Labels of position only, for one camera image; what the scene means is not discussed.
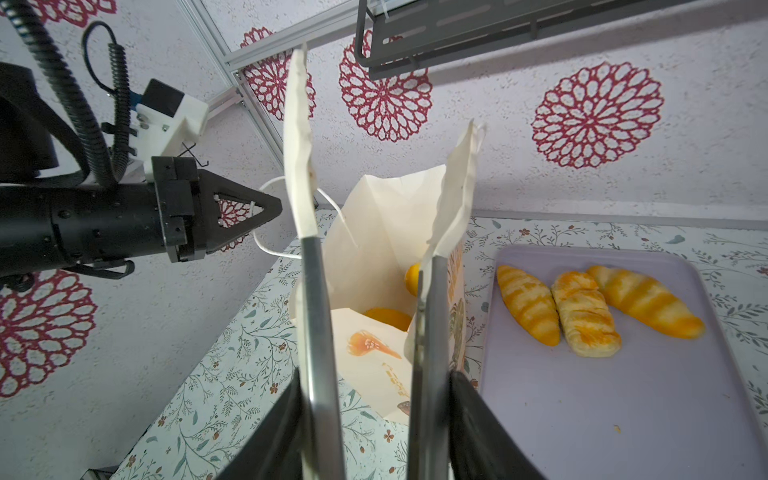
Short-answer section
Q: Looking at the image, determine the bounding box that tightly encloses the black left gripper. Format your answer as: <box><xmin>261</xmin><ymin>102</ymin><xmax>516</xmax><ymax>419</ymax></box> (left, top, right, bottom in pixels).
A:
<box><xmin>1</xmin><ymin>157</ymin><xmax>282</xmax><ymax>278</ymax></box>

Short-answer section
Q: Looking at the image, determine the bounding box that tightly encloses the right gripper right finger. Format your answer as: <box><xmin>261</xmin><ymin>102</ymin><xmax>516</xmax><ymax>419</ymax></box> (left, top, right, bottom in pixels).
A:
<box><xmin>407</xmin><ymin>122</ymin><xmax>542</xmax><ymax>479</ymax></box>

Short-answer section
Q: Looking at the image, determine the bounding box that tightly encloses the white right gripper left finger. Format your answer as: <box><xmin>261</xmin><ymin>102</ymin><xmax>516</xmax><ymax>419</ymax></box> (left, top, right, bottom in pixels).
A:
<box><xmin>219</xmin><ymin>47</ymin><xmax>345</xmax><ymax>479</ymax></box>

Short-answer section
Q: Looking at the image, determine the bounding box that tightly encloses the yellow ridged bun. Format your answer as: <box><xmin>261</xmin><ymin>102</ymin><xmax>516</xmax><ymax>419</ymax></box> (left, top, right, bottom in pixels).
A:
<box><xmin>364</xmin><ymin>308</ymin><xmax>412</xmax><ymax>331</ymax></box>

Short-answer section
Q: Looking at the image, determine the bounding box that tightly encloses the cream paper bread bag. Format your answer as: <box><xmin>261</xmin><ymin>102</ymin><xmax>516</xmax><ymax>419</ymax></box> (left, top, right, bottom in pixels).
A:
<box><xmin>251</xmin><ymin>122</ymin><xmax>481</xmax><ymax>427</ymax></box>

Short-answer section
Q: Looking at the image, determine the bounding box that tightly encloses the small bread roll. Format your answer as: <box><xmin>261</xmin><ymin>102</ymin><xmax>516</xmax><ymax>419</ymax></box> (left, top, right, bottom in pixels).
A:
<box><xmin>551</xmin><ymin>271</ymin><xmax>622</xmax><ymax>358</ymax></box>

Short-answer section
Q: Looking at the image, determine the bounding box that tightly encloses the round orange bun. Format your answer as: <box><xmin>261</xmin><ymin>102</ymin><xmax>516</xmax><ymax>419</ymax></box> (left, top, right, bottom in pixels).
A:
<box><xmin>404</xmin><ymin>263</ymin><xmax>420</xmax><ymax>297</ymax></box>

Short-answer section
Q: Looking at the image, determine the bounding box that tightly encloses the striped bread roll left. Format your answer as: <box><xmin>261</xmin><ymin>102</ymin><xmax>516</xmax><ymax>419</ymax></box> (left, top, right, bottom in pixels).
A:
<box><xmin>496</xmin><ymin>265</ymin><xmax>560</xmax><ymax>347</ymax></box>

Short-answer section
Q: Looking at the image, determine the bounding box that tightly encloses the lilac plastic tray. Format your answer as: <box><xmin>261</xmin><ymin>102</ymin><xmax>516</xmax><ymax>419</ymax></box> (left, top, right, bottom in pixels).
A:
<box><xmin>480</xmin><ymin>245</ymin><xmax>767</xmax><ymax>479</ymax></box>

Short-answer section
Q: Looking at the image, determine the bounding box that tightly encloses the croissant top right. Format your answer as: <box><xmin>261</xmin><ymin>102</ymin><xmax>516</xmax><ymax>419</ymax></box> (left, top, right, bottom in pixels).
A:
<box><xmin>587</xmin><ymin>265</ymin><xmax>706</xmax><ymax>340</ymax></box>

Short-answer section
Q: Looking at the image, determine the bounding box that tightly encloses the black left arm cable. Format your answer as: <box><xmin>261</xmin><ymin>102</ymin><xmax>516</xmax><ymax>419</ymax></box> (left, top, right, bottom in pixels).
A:
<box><xmin>0</xmin><ymin>0</ymin><xmax>133</xmax><ymax>188</ymax></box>

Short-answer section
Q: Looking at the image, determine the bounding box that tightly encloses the grey metal wall shelf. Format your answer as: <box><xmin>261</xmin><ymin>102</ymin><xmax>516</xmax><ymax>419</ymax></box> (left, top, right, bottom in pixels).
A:
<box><xmin>354</xmin><ymin>0</ymin><xmax>681</xmax><ymax>80</ymax></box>

